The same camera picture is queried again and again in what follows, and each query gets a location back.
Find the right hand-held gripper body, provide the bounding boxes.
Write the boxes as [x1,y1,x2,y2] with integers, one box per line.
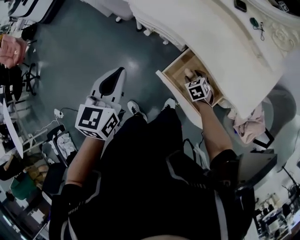
[185,77,213,103]

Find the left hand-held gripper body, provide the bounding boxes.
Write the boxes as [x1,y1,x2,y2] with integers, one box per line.
[75,95,122,141]

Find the small white drawer wooden inside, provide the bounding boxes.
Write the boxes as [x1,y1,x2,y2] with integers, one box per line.
[156,48,226,130]

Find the white dressing table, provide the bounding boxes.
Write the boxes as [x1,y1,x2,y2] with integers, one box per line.
[127,0,300,120]

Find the metal eyelash curler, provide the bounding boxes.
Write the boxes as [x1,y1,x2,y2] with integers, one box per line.
[253,21,266,41]

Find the person's left forearm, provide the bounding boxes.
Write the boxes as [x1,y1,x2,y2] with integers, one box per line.
[66,135,106,188]

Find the person's right forearm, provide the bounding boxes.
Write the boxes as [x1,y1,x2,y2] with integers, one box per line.
[198,93,233,163]

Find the person's left white shoe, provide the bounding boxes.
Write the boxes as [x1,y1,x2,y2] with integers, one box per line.
[127,100,149,123]

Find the person's white shoe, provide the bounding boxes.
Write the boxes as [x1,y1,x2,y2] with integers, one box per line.
[127,100,149,123]
[161,98,177,112]

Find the person's right white shoe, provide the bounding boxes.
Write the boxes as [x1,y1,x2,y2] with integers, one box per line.
[161,98,177,112]

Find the white power strip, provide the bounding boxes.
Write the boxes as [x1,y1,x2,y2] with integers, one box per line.
[53,108,66,120]

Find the white cloth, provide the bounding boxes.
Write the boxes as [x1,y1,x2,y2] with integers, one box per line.
[56,133,77,156]

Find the black bin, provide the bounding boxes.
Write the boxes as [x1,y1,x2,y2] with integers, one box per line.
[41,125,78,195]

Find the pink clothes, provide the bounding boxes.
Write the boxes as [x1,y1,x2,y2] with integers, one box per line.
[225,102,266,145]

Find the black office chair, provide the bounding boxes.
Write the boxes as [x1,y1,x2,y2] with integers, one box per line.
[0,23,41,101]

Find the white board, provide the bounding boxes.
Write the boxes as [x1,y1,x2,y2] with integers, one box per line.
[0,97,24,159]

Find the grey chair black legs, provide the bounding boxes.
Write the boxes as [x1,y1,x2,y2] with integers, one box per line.
[220,85,298,150]

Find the pink cushion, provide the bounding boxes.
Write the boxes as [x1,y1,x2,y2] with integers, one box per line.
[0,34,28,69]

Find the person's black clothing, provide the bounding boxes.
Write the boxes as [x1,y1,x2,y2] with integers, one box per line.
[48,107,256,240]

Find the dark grey box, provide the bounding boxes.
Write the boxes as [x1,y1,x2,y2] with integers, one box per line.
[236,147,278,186]

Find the green bin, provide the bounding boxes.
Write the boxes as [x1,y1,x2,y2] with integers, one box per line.
[10,172,38,200]

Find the white and black machine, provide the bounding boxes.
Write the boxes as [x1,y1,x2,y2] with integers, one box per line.
[8,0,66,24]

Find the black tripod stand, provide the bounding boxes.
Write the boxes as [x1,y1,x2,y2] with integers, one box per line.
[280,164,300,205]

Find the oval mirror white carved frame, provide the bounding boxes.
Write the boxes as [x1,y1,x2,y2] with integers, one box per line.
[254,0,300,59]

